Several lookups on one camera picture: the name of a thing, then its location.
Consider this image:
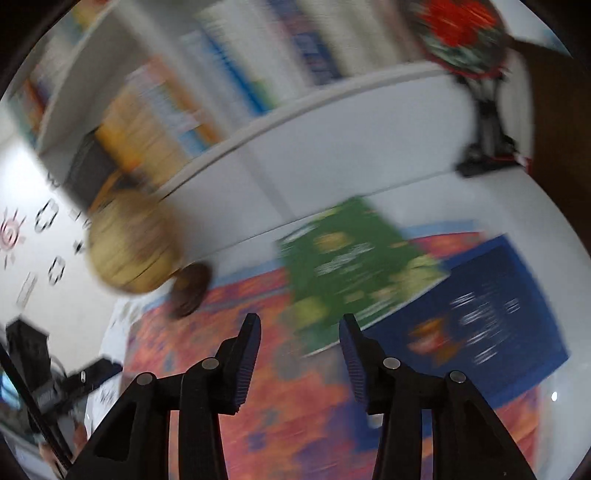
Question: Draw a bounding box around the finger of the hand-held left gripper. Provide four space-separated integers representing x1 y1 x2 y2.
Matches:
64 358 124 394

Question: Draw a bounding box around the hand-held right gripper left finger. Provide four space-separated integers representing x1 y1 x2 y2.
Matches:
67 313 263 480

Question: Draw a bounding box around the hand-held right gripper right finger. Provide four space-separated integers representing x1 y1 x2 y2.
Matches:
338 313 539 480

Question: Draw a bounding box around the green frog cover book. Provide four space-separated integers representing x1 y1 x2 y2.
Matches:
276 196 452 357

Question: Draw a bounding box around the blue book with white lettering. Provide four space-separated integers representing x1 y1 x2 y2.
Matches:
360 233 572 410

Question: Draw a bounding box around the stack of black books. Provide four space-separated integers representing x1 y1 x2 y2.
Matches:
61 133 122 209

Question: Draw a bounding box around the row of colourful books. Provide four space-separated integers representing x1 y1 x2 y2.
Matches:
8 69 58 145

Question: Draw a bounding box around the stack of orange spine books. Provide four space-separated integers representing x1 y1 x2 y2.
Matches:
93 60 223 182

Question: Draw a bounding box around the stack of white spine books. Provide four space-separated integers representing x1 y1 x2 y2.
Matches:
180 0 419 117

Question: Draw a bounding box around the floral orange table mat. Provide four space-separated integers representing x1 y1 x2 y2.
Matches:
122 220 546 480

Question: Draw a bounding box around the yellow globe on wooden base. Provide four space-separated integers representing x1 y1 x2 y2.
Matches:
87 191 214 320

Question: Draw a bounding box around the white bookshelf cabinet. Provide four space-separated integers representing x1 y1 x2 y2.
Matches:
4 0 481 259

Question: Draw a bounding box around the brown wooden cabinet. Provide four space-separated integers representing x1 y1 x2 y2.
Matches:
505 34 588 234

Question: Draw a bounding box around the red decorative fan on stand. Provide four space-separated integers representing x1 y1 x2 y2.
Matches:
409 0 533 179

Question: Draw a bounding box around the white wall switch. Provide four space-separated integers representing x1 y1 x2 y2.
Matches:
17 272 38 306

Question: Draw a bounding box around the cloud wall sticker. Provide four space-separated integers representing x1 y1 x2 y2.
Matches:
47 257 68 287
34 199 61 232

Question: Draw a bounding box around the sun wall sticker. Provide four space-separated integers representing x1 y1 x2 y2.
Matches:
0 208 27 267

